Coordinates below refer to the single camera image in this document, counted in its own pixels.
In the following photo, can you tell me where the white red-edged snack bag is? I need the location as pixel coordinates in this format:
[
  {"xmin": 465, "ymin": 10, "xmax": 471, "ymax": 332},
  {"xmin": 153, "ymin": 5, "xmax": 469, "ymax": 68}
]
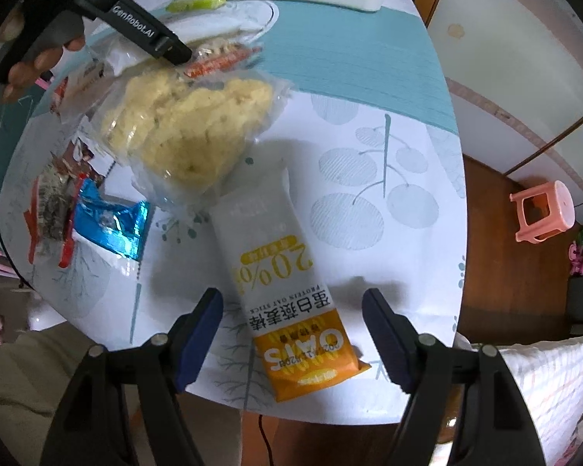
[{"xmin": 57, "ymin": 59, "xmax": 115, "ymax": 123}]

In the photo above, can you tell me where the red snack clear packet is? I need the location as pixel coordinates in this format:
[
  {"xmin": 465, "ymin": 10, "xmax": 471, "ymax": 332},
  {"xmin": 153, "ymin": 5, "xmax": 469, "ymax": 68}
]
[{"xmin": 50, "ymin": 77, "xmax": 69, "ymax": 115}]

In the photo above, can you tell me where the oat stick orange packet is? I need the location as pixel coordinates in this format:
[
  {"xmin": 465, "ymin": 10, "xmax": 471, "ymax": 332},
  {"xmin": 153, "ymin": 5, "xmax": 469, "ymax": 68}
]
[{"xmin": 210, "ymin": 169, "xmax": 369, "ymax": 402}]

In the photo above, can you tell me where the nut snack packet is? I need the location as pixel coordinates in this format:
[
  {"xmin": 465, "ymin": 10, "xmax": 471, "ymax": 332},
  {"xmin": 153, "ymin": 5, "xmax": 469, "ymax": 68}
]
[{"xmin": 179, "ymin": 39, "xmax": 263, "ymax": 79}]

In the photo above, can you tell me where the large white zip bag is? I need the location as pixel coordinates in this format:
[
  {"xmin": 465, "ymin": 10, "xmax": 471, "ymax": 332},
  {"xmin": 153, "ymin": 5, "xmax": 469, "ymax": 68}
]
[{"xmin": 90, "ymin": 13, "xmax": 264, "ymax": 76}]

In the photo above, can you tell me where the blue foil snack packet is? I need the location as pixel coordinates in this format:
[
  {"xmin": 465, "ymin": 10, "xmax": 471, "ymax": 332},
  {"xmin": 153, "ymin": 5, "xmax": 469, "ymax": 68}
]
[{"xmin": 73, "ymin": 179, "xmax": 154, "ymax": 262}]

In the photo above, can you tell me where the yellow puff snack bag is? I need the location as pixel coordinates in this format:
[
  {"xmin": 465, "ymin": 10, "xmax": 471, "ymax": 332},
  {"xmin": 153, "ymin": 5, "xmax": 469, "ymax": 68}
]
[{"xmin": 91, "ymin": 68, "xmax": 292, "ymax": 212}]

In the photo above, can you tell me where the brown chocolate snack packet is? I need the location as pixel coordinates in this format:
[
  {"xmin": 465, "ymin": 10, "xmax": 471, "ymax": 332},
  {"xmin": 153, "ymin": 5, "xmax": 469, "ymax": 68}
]
[{"xmin": 52, "ymin": 137, "xmax": 105, "ymax": 184}]

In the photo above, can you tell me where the dark dried fruit packet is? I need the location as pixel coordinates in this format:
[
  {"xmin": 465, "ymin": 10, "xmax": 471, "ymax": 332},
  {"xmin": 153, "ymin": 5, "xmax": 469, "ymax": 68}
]
[{"xmin": 24, "ymin": 160, "xmax": 85, "ymax": 268}]

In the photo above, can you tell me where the person left hand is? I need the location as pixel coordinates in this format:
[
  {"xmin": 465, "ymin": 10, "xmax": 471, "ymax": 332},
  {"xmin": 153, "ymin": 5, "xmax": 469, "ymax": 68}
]
[{"xmin": 0, "ymin": 6, "xmax": 86, "ymax": 103}]

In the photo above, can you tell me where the green snack packet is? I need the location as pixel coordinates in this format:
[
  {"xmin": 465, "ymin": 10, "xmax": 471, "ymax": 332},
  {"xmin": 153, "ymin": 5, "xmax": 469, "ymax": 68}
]
[{"xmin": 166, "ymin": 0, "xmax": 227, "ymax": 13}]

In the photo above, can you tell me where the pink plastic stool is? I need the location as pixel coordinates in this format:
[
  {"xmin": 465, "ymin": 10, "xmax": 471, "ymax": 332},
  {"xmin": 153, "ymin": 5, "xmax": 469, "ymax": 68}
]
[{"xmin": 509, "ymin": 181, "xmax": 576, "ymax": 244}]

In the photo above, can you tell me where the patterned tablecloth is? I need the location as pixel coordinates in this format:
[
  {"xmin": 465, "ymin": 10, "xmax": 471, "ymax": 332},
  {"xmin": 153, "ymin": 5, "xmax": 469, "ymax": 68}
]
[{"xmin": 25, "ymin": 0, "xmax": 466, "ymax": 425}]

